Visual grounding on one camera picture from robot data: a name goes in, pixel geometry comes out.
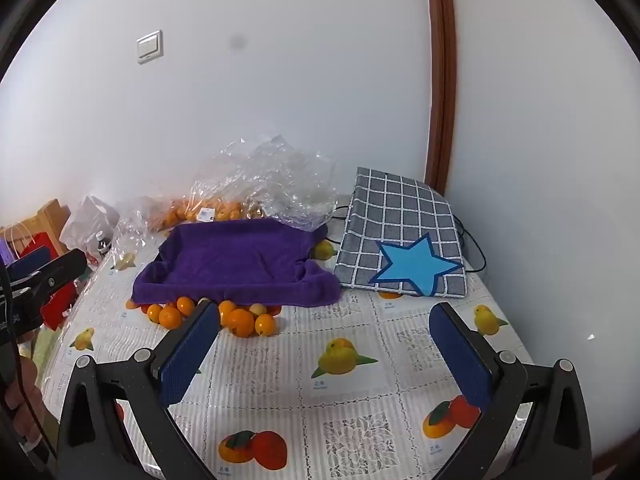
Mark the fruit print lace tablecloth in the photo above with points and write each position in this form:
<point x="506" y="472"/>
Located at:
<point x="280" y="370"/>

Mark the white wall switch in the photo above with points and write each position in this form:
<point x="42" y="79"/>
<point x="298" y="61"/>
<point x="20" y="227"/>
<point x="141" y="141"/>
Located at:
<point x="149" y="47"/>

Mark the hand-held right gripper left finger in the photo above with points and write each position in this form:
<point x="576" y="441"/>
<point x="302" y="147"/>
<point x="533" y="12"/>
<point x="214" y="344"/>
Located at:
<point x="190" y="352"/>

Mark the purple towel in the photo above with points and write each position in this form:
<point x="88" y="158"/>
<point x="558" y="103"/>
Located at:
<point x="235" y="255"/>

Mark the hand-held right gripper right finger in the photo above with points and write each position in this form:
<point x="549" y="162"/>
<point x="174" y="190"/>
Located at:
<point x="460" y="355"/>

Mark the brown wooden door frame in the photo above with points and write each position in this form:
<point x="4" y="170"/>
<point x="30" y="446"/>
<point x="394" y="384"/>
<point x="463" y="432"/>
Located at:
<point x="440" y="60"/>

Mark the small clear plastic bag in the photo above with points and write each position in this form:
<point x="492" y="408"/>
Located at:
<point x="127" y="240"/>

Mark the heap of bagged oranges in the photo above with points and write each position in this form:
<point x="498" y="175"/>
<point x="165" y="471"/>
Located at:
<point x="220" y="210"/>

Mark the dark bottle white cap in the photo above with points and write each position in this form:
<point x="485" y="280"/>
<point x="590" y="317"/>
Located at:
<point x="102" y="246"/>

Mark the white plastic bag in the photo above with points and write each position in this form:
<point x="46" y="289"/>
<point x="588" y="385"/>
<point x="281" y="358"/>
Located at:
<point x="87" y="220"/>

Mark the grey checked pad blue star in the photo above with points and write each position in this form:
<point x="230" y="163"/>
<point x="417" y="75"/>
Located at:
<point x="395" y="220"/>

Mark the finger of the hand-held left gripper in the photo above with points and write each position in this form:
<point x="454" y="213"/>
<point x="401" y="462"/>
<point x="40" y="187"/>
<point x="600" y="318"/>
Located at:
<point x="55" y="270"/>

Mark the large crumpled clear plastic bag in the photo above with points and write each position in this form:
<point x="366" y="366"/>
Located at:
<point x="280" y="180"/>

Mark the person's left hand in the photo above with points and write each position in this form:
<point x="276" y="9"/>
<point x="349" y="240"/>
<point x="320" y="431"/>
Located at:
<point x="20" y="400"/>

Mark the red paper bag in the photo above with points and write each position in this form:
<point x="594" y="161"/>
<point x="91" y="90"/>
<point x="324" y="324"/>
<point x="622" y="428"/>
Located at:
<point x="59" y="307"/>

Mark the pile of mixed small fruit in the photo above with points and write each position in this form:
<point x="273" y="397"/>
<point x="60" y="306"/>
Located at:
<point x="240" y="322"/>

